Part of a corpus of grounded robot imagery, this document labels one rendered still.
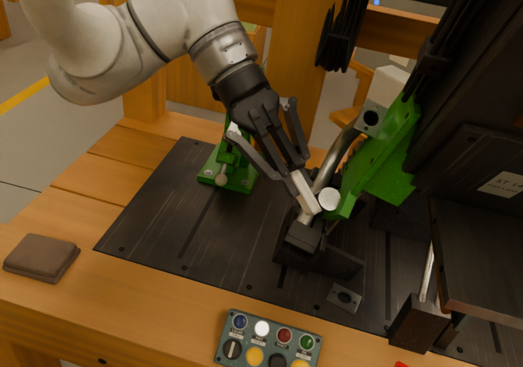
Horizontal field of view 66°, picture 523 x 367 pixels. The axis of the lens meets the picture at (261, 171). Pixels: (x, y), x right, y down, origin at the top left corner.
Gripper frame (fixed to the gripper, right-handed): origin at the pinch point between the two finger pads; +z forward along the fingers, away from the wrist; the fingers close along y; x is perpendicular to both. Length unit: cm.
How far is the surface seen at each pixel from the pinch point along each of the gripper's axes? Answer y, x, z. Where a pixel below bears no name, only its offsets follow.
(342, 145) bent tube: 16.6, 11.4, -1.7
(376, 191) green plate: 11.2, 0.0, 6.3
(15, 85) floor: -41, 261, -134
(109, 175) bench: -22, 45, -21
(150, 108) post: -3, 56, -33
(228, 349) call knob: -20.5, 5.4, 14.5
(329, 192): 6.0, 4.2, 3.0
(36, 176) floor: -52, 187, -56
